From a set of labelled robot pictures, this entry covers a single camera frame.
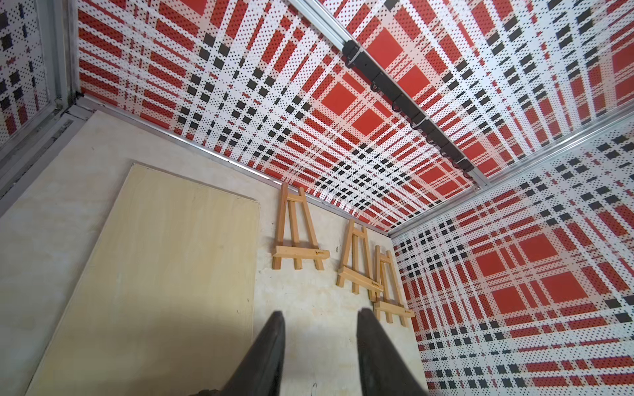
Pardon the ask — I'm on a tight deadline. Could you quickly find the small wooden easel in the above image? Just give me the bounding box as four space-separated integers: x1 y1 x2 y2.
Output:
373 245 414 328

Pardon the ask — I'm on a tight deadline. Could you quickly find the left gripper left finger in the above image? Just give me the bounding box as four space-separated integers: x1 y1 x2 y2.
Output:
196 311 286 396

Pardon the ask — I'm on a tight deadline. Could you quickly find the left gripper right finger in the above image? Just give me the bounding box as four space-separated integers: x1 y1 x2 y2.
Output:
357 308 429 396

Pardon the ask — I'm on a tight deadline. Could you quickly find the black hook rail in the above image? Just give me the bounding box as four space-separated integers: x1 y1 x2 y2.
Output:
342 40 475 181

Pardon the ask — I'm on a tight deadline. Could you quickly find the wooden board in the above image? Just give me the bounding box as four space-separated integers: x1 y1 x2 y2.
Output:
28 164 260 395

